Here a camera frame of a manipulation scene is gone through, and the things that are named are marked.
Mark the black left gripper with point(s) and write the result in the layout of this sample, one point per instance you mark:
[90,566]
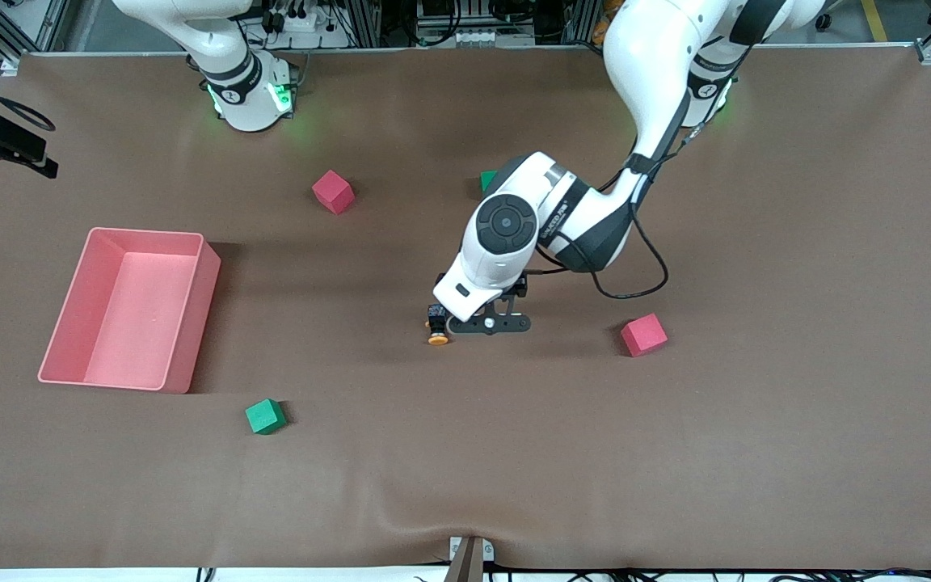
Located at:
[436,314]

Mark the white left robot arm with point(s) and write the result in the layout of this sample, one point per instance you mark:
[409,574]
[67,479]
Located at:
[651,65]

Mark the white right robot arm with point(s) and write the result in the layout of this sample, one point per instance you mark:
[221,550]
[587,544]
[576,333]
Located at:
[247,105]

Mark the brown table mat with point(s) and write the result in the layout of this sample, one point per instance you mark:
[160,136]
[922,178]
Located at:
[465,453]

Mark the green foam cube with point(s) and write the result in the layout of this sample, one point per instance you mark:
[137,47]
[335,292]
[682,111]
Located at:
[264,417]
[487,180]

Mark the pink foam cube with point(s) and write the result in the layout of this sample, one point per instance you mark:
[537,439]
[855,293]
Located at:
[332,191]
[643,335]

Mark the pink plastic bin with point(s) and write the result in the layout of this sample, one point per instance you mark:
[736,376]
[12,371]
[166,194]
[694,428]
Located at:
[134,339]

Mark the long white socket strip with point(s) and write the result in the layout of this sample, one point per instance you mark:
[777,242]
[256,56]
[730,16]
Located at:
[473,37]

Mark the white power strip with plugs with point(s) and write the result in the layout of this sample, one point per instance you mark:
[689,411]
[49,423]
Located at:
[296,24]

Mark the orange snack bags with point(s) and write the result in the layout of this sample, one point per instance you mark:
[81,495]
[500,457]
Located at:
[600,34]

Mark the black caster wheel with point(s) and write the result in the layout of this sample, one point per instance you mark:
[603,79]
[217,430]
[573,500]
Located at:
[826,24]

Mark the metal clamp bracket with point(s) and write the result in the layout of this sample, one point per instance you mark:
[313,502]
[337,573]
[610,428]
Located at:
[469,562]

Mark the aluminium frame post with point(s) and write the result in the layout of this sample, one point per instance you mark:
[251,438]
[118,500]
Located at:
[362,20]
[577,20]

